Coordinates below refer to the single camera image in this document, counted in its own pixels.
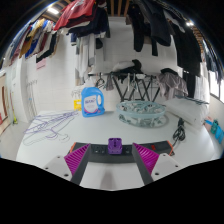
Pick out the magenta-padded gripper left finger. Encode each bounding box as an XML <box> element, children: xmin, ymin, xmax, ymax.
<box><xmin>42</xmin><ymin>142</ymin><xmax>92</xmax><ymax>186</ymax></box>

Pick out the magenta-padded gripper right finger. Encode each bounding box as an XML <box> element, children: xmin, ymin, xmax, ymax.
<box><xmin>131</xmin><ymin>142</ymin><xmax>184</xmax><ymax>186</ymax></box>

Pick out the purple charger block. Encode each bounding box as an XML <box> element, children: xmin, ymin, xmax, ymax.
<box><xmin>107</xmin><ymin>137</ymin><xmax>123</xmax><ymax>155</ymax></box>

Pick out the round grey-green clip hanger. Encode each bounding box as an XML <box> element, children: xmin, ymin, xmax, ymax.
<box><xmin>115</xmin><ymin>100</ymin><xmax>170</xmax><ymax>128</ymax></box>

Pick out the yellow container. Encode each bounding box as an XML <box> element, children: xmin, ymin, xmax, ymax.
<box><xmin>73</xmin><ymin>99</ymin><xmax>83</xmax><ymax>112</ymax></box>

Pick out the blue detergent bottle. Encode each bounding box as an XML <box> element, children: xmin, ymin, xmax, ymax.
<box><xmin>80</xmin><ymin>86</ymin><xmax>106</xmax><ymax>118</ymax></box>

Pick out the white pillow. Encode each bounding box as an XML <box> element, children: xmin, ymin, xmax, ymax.
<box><xmin>165</xmin><ymin>96</ymin><xmax>210</xmax><ymax>129</ymax></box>

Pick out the black folding drying rack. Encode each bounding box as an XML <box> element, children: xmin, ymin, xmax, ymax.
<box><xmin>88</xmin><ymin>71</ymin><xmax>161</xmax><ymax>103</ymax></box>

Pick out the teal clothes hanger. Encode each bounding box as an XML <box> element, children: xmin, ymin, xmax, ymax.
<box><xmin>174</xmin><ymin>94</ymin><xmax>209</xmax><ymax>106</ymax></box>

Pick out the teal bucket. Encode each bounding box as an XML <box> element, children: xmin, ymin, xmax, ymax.
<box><xmin>209</xmin><ymin>119</ymin><xmax>220</xmax><ymax>135</ymax></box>

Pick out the blue bucket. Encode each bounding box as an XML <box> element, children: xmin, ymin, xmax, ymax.
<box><xmin>214</xmin><ymin>126</ymin><xmax>224</xmax><ymax>144</ymax></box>

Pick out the grey garment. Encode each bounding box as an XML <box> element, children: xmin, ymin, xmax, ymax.
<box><xmin>157</xmin><ymin>68</ymin><xmax>189</xmax><ymax>101</ymax></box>

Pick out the window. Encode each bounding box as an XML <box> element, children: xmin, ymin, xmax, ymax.
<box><xmin>209</xmin><ymin>68</ymin><xmax>224</xmax><ymax>103</ymax></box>

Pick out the hanging clothes row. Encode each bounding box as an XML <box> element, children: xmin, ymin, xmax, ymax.
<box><xmin>0</xmin><ymin>0</ymin><xmax>224</xmax><ymax>88</ymax></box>

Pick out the black power cable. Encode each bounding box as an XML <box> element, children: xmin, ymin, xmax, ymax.
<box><xmin>172</xmin><ymin>117</ymin><xmax>187</xmax><ymax>144</ymax></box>

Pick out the purple wire hangers pile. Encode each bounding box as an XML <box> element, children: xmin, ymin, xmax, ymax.
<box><xmin>22</xmin><ymin>110</ymin><xmax>80</xmax><ymax>147</ymax></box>

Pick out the pink wall sign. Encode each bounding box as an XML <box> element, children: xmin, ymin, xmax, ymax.
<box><xmin>35</xmin><ymin>59</ymin><xmax>48</xmax><ymax>71</ymax></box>

